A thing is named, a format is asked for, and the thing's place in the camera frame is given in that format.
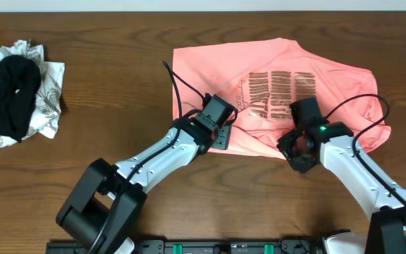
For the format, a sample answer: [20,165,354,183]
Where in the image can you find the pink printed t-shirt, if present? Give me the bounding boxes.
[172,38,383,158]

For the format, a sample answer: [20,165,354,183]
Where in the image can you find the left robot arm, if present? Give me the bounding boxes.
[56,114,231,254]

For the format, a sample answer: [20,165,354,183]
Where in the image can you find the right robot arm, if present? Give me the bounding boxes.
[277,122,406,253]

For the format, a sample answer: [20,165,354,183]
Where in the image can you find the white floral patterned cloth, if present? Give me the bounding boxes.
[0,40,65,148]

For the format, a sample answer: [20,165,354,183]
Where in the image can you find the black garment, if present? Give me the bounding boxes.
[0,55,41,143]

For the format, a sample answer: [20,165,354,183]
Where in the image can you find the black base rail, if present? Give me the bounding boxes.
[46,238,326,254]

